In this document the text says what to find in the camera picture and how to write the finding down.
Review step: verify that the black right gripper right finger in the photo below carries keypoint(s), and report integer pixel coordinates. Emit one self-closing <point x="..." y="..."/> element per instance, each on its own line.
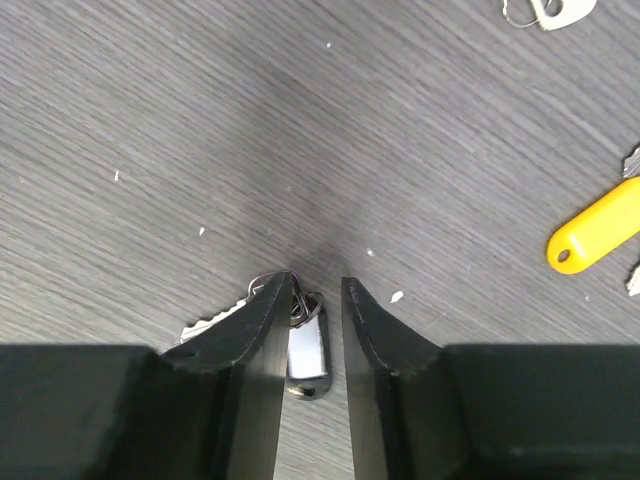
<point x="484" y="411"/>

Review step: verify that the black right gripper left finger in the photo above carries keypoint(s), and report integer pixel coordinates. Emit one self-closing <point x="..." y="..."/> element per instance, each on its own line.
<point x="209" y="408"/>

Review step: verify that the yellow tag key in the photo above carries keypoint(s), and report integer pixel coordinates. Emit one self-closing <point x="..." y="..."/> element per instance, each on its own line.
<point x="600" y="228"/>

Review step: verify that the green tag key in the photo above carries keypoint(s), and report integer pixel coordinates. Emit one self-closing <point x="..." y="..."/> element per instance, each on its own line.
<point x="552" y="15"/>

